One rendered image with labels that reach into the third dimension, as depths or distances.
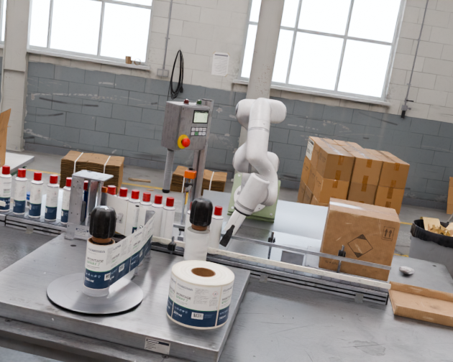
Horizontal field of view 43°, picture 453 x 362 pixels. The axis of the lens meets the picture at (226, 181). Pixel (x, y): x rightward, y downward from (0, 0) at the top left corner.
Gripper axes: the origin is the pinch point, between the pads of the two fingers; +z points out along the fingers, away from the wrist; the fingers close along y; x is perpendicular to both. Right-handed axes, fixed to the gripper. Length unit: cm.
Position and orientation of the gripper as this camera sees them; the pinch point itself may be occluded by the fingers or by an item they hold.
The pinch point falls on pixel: (224, 240)
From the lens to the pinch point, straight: 242.1
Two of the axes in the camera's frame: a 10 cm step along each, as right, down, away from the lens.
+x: 8.7, 5.0, -0.6
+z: -4.7, 8.5, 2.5
